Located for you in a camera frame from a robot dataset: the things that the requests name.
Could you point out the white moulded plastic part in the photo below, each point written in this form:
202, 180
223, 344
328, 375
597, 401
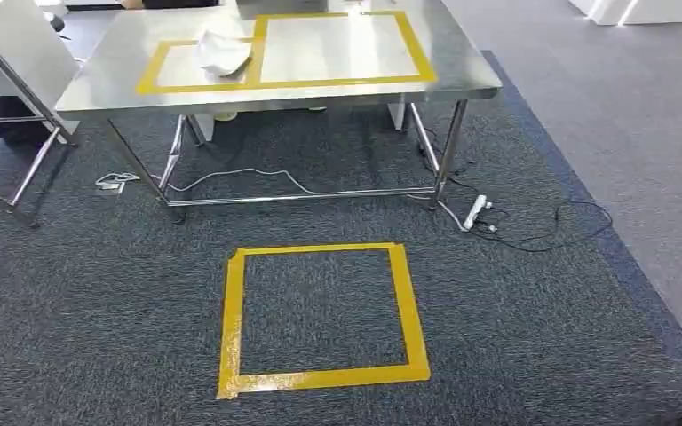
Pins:
220, 56

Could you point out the yellow floor tape square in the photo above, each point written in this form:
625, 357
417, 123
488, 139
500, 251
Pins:
232, 329

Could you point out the black bag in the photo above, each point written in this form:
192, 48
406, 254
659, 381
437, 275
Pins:
14, 120

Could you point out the white power strip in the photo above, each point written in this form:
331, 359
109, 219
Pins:
475, 213

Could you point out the stainless steel table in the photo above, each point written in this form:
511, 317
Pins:
341, 94

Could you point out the white-topped steel-legged table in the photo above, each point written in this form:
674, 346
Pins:
29, 170

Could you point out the small yellow tape rectangle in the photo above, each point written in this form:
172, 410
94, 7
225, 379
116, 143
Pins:
164, 85

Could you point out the white furniture base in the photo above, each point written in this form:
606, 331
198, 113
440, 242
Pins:
641, 10

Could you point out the large yellow tape rectangle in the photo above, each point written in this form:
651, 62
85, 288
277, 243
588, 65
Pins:
417, 53

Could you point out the white power adapter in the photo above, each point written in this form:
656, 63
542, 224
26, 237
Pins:
110, 184

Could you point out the white board panel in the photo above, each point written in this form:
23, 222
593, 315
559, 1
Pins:
35, 53

